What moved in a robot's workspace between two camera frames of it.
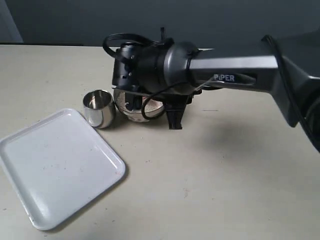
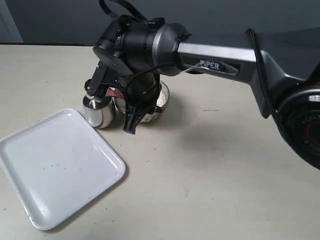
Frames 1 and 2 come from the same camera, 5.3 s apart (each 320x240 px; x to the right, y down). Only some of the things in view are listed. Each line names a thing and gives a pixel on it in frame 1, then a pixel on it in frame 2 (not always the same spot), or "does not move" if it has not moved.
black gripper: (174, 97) -> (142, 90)
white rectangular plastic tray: (58, 167) does not move
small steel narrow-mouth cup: (99, 108) does not move
